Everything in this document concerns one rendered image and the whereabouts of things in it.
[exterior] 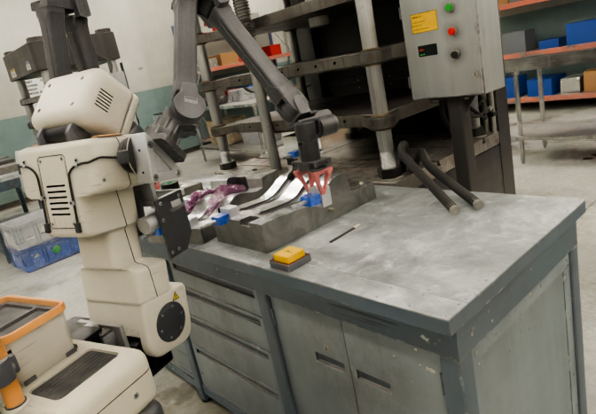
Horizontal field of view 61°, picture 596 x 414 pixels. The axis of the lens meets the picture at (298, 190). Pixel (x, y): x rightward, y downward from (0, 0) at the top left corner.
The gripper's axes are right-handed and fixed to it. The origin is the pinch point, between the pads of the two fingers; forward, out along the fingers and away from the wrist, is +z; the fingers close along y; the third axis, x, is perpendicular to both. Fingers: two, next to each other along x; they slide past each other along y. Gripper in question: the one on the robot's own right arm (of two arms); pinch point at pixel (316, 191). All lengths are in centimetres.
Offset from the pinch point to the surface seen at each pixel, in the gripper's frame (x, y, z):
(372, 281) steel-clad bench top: 13.6, -29.2, 15.5
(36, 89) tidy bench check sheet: -126, 748, -75
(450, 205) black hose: -29.3, -22.8, 11.7
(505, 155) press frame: -145, 21, 27
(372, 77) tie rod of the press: -59, 25, -25
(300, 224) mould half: 0.0, 10.3, 11.3
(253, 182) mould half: -16, 55, 5
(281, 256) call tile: 18.6, -3.3, 11.9
